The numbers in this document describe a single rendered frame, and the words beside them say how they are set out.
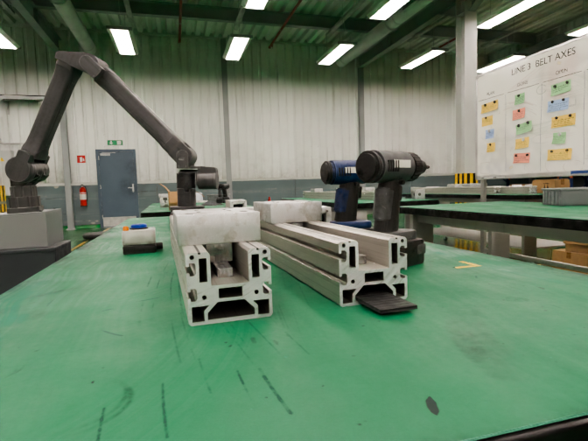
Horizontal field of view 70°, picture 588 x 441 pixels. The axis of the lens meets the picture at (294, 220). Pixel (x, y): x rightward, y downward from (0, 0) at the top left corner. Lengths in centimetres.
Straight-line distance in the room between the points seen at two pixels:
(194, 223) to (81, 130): 1207
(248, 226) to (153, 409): 30
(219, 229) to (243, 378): 25
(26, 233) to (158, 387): 116
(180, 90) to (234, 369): 1233
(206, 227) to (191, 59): 1230
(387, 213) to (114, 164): 1175
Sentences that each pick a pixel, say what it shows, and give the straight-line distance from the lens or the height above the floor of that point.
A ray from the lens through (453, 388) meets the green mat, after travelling 36.
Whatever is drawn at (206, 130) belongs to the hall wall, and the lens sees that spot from 1244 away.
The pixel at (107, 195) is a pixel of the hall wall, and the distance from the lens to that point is 1239.
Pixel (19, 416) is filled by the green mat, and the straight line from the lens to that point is 38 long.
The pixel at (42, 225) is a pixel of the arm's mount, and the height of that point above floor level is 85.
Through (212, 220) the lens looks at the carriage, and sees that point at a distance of 56.
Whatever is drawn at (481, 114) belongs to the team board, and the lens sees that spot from 450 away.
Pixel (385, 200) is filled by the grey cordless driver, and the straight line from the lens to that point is 79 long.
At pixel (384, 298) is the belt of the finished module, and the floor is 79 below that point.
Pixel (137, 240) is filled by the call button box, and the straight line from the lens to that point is 114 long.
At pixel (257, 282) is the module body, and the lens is 51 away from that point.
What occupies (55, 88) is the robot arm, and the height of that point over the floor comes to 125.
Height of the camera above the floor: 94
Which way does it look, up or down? 5 degrees down
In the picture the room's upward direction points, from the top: 2 degrees counter-clockwise
